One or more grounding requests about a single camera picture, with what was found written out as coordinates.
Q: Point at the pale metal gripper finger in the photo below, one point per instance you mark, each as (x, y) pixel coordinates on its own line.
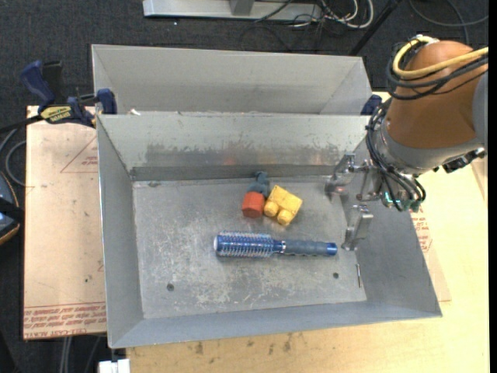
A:
(338, 181)
(359, 225)

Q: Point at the small grey metal pin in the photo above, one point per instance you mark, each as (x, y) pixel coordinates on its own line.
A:
(359, 276)

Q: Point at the yellow toy building block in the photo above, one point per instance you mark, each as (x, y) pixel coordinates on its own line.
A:
(285, 204)

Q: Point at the red and teal toy stamp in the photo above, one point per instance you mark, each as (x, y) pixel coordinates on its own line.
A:
(253, 204)

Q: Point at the blue round hairbrush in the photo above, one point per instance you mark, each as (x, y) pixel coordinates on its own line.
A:
(264, 244)

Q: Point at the grey metal bin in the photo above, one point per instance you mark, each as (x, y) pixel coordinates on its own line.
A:
(233, 278)

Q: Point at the black cylinder on white bracket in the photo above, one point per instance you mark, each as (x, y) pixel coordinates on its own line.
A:
(462, 161)

